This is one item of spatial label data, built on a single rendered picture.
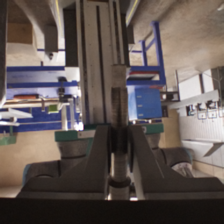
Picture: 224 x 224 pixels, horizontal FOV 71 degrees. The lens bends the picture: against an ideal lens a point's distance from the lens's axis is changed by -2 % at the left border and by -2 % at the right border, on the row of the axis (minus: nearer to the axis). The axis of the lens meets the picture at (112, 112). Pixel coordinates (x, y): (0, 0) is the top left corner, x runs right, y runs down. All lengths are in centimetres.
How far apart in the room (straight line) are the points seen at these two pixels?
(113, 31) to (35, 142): 647
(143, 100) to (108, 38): 107
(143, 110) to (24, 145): 607
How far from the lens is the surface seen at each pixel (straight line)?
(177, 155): 110
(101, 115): 118
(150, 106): 219
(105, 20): 147
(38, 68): 197
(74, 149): 92
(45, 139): 728
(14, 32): 241
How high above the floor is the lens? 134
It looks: 6 degrees down
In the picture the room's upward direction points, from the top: 176 degrees clockwise
